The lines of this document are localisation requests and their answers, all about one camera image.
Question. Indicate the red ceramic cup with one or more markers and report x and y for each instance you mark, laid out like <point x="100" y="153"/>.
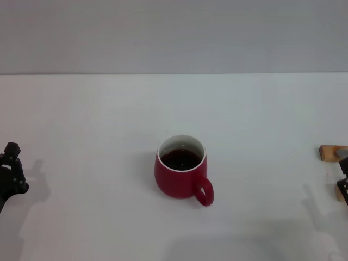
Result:
<point x="174" y="183"/>

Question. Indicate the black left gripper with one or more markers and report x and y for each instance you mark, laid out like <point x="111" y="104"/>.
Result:
<point x="5" y="185"/>

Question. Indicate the dark brown coffee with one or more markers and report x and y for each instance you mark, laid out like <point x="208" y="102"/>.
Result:
<point x="179" y="160"/>

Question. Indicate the wooden spoon rest block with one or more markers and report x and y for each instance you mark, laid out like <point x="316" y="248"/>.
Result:
<point x="327" y="153"/>
<point x="338" y="193"/>

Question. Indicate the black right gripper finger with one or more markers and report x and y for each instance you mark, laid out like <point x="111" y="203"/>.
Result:
<point x="344" y="165"/>
<point x="344" y="190"/>

